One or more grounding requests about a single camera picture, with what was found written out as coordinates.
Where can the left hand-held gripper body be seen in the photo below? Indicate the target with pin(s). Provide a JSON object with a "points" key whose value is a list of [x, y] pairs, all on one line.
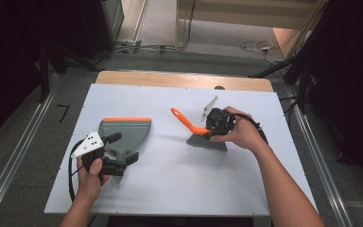
{"points": [[89, 146]]}

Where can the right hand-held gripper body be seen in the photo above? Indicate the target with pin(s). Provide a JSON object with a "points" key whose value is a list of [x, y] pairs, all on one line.
{"points": [[220, 121]]}

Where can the grey dustpan with orange edge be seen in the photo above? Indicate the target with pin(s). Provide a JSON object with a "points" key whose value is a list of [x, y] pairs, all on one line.
{"points": [[127, 132]]}

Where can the wooden board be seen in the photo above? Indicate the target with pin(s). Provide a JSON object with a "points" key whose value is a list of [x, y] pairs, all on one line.
{"points": [[285, 41]]}

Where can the orange brush with grey bristles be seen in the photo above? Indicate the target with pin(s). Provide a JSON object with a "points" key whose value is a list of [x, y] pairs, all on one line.
{"points": [[189, 124]]}

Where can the beige shelf unit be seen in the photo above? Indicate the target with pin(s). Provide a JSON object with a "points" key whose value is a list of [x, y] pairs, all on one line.
{"points": [[249, 12]]}

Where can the metal floor rail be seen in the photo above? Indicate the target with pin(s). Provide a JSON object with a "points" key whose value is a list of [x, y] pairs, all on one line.
{"points": [[318, 157], [15, 157]]}

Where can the wooden table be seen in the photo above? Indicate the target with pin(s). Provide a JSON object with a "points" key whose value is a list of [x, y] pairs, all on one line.
{"points": [[170, 80]]}

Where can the person's left hand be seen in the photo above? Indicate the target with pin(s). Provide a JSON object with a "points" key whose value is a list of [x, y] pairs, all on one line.
{"points": [[89, 184]]}

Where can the person's right hand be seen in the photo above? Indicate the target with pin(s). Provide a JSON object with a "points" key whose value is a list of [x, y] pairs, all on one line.
{"points": [[244, 134]]}

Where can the white table cover board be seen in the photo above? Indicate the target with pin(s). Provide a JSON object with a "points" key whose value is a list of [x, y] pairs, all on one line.
{"points": [[176, 176]]}

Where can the dark cabinet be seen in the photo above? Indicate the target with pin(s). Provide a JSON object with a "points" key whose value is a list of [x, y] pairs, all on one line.
{"points": [[100, 25]]}

